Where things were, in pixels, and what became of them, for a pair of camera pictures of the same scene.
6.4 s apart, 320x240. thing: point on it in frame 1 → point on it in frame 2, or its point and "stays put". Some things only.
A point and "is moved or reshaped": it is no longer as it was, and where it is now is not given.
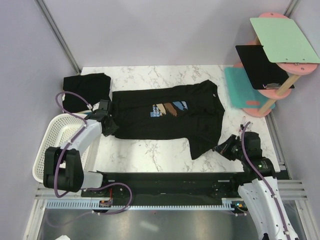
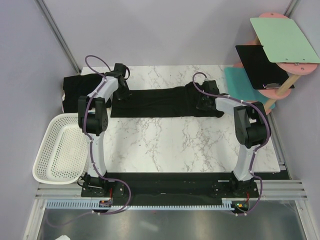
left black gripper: x=112 y=129 → x=126 y=95
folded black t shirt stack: x=95 y=87 stays put
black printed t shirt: x=190 y=112 is moved or reshaped
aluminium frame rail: x=58 y=34 stays put
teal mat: x=242 y=95 stays put
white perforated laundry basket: x=59 y=129 stays put
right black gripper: x=223 y=148 → x=200 y=106
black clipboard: x=263 y=74 stays put
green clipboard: x=282 y=41 stays put
